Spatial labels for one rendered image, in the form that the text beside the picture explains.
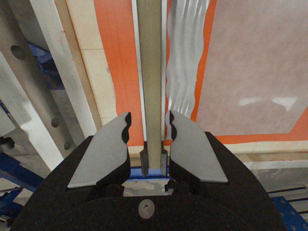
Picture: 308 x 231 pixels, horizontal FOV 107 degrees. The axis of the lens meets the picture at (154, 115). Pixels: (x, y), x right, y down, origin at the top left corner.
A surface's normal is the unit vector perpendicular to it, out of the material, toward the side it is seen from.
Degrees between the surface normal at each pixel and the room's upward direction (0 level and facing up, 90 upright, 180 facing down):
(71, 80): 0
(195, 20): 32
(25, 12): 0
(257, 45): 0
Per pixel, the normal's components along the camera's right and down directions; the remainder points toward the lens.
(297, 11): 0.02, 0.47
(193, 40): -0.52, 0.45
